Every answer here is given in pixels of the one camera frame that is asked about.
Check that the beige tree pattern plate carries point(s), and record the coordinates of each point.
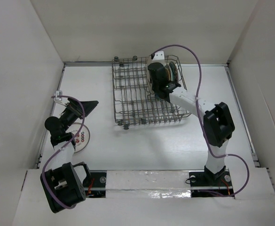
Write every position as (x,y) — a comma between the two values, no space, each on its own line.
(149,82)

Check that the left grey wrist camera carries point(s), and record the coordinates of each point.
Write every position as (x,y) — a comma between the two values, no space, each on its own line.
(58,96)

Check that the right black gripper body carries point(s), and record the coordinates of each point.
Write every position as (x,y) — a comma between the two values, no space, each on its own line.
(154,87)

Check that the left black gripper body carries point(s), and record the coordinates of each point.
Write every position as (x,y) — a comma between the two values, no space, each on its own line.
(73,111)

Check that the woven bamboo round tray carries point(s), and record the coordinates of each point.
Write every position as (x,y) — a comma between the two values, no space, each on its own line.
(168,72)

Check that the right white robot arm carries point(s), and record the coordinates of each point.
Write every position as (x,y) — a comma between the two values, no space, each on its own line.
(215,119)

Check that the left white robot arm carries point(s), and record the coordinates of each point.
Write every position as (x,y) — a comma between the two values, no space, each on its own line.
(62,186)

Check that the teal scalloped rim plate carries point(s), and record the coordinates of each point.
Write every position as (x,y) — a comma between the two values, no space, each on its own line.
(171,66)

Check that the dark teal floral plate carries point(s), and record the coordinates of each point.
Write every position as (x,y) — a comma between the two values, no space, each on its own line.
(179,72)

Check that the white red floral plate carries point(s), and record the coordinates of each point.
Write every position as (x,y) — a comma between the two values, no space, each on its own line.
(82,139)

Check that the grey wire dish rack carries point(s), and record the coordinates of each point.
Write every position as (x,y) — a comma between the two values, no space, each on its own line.
(134,105)

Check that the pale green celadon plate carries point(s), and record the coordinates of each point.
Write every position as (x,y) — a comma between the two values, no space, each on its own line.
(175,72)

